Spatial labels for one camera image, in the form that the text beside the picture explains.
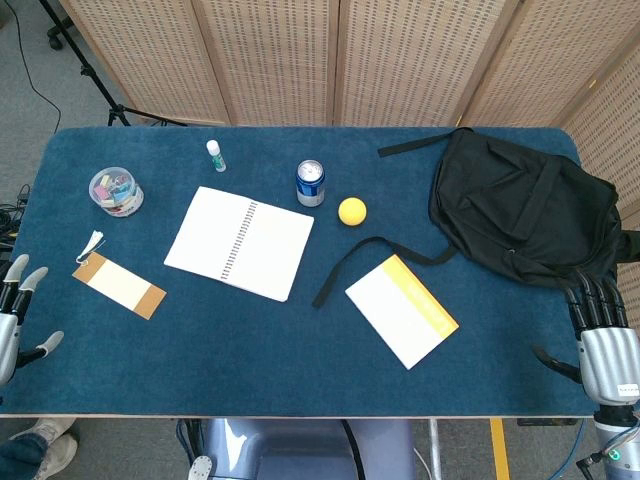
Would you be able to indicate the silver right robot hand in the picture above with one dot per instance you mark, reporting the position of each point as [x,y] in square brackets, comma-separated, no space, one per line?
[607,360]

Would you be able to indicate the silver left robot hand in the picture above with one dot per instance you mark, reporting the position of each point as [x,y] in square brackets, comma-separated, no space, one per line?
[9,330]

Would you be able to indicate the brown and cream bookmark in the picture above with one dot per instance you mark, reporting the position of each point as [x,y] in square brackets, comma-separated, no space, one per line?
[120,286]

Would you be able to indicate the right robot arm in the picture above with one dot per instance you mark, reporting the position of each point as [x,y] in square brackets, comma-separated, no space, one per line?
[620,450]

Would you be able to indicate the spiral notebook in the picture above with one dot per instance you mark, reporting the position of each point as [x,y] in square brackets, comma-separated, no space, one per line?
[205,235]

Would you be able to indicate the white sneaker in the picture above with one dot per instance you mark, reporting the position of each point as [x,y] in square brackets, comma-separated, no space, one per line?
[57,447]

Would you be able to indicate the blue jeans leg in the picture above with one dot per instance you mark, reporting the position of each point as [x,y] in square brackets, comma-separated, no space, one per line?
[17,460]

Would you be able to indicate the black backpack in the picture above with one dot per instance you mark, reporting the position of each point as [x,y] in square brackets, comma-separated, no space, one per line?
[525,210]

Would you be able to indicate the clear jar of clips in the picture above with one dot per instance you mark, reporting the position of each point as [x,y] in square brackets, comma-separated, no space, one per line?
[116,192]

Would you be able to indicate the white yellow notepad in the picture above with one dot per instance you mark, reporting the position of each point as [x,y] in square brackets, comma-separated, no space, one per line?
[395,310]

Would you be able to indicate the blue table mat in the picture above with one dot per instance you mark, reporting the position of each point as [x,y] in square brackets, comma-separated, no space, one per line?
[250,360]

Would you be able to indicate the black tripod stand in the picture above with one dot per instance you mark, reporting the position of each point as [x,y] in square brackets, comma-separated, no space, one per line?
[95,80]

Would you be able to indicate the white glue stick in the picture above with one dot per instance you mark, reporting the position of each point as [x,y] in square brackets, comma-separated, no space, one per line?
[217,157]

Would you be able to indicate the black chair caster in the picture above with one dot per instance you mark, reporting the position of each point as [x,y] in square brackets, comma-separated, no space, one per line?
[56,39]

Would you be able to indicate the yellow ball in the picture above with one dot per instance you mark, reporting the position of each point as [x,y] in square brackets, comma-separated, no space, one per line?
[352,211]

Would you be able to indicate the grey-blue robot torso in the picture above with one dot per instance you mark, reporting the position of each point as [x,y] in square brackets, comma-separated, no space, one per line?
[300,450]

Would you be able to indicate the blue soda can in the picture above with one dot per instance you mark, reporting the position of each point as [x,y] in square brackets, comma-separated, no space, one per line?
[310,187]

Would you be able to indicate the wicker folding screen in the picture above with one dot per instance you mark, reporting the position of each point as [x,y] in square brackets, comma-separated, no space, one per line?
[280,55]

